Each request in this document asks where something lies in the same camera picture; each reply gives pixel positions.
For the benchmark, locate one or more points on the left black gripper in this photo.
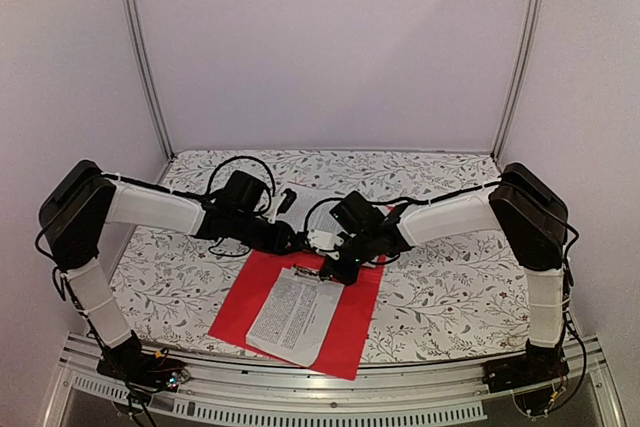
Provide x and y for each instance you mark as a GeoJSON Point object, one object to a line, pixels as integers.
{"type": "Point", "coordinates": [277, 243]}

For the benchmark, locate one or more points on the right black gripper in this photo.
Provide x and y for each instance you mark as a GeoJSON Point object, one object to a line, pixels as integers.
{"type": "Point", "coordinates": [335, 274]}

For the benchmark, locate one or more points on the spine metal folder clip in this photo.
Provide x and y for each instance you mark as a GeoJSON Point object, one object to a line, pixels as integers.
{"type": "Point", "coordinates": [306, 272]}

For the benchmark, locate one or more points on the separate printed paper sheet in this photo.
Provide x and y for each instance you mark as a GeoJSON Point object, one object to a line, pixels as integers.
{"type": "Point", "coordinates": [293, 322]}

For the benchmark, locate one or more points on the red file folder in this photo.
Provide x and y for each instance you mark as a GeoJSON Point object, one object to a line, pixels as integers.
{"type": "Point", "coordinates": [342, 349]}

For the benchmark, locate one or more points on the printed white paper sheets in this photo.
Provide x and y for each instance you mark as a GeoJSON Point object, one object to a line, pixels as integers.
{"type": "Point", "coordinates": [319, 201]}

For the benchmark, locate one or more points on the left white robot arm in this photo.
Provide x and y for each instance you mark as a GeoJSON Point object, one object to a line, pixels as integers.
{"type": "Point", "coordinates": [89, 207]}

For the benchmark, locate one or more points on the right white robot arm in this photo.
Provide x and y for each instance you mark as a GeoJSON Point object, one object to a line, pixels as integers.
{"type": "Point", "coordinates": [532, 217]}

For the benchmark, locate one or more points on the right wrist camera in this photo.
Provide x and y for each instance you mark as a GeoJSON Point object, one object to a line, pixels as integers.
{"type": "Point", "coordinates": [323, 241]}

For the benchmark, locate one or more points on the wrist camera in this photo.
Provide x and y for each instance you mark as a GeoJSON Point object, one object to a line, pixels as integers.
{"type": "Point", "coordinates": [280, 204]}
{"type": "Point", "coordinates": [323, 241]}

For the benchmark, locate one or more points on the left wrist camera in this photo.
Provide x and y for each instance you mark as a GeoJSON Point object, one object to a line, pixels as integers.
{"type": "Point", "coordinates": [280, 204]}

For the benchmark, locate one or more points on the aluminium front rail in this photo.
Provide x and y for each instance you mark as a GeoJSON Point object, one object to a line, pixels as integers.
{"type": "Point", "coordinates": [227, 390]}

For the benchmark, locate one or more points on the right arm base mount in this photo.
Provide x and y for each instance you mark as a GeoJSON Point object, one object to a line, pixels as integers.
{"type": "Point", "coordinates": [538, 377]}

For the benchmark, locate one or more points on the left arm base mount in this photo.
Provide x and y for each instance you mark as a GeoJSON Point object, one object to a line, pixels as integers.
{"type": "Point", "coordinates": [154, 373]}

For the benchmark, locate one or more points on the right aluminium frame post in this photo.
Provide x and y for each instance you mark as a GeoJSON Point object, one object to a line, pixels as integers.
{"type": "Point", "coordinates": [516, 83]}

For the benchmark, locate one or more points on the aluminium frame post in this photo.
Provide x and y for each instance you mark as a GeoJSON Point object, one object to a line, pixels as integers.
{"type": "Point", "coordinates": [516, 83]}
{"type": "Point", "coordinates": [143, 65]}

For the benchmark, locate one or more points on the left aluminium frame post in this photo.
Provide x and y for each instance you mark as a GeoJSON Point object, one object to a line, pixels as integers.
{"type": "Point", "coordinates": [143, 65]}

